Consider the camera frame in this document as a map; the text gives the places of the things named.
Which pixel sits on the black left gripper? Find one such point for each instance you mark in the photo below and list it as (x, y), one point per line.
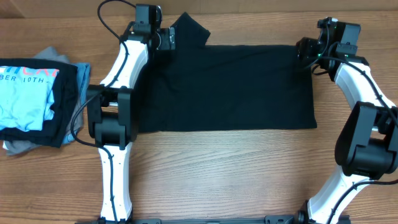
(169, 35)

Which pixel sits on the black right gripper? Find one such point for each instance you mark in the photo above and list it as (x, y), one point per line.
(305, 45)

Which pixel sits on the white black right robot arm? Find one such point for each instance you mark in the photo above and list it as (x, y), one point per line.
(366, 149)

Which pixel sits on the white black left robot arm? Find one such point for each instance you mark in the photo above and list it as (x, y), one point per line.
(113, 111)

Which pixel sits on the folded blue shirt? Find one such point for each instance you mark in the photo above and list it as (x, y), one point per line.
(83, 79)

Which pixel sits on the folded black printed t-shirt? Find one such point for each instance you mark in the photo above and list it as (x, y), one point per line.
(26, 97)

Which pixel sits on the folded grey shirt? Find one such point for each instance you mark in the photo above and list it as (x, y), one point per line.
(66, 95)

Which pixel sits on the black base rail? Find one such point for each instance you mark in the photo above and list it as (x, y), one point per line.
(269, 219)

